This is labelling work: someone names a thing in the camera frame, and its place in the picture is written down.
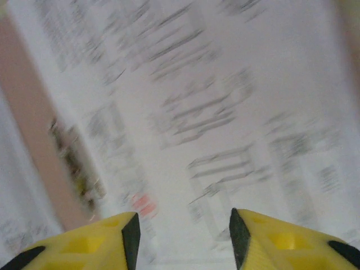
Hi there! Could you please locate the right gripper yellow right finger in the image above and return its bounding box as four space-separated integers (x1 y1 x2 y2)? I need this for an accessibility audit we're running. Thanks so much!
229 208 360 270

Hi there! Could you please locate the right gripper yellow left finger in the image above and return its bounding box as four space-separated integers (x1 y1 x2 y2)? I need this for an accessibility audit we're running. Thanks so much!
0 211 141 270

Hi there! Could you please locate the white engineering drawing paper sheet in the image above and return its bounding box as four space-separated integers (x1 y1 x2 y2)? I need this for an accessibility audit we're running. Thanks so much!
5 0 360 270
0 92 65 254

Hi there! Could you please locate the metal folder clip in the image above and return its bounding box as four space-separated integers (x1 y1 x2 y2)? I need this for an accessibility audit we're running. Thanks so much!
49 118 109 212

